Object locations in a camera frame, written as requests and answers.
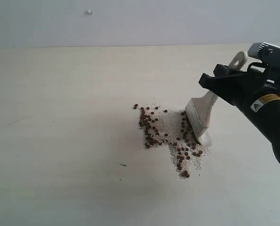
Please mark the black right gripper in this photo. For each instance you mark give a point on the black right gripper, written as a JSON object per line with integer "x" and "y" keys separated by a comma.
{"x": 255, "y": 90}

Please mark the white paint brush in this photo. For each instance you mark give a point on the white paint brush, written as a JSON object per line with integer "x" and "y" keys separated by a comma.
{"x": 206, "y": 110}

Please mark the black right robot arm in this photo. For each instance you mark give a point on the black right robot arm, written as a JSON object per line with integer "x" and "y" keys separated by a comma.
{"x": 269, "y": 125}

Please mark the scattered rice and brown pellets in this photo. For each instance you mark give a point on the scattered rice and brown pellets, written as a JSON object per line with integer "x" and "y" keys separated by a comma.
{"x": 171, "y": 128}

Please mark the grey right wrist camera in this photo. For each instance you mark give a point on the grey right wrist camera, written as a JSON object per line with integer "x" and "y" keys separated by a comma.
{"x": 265, "y": 52}

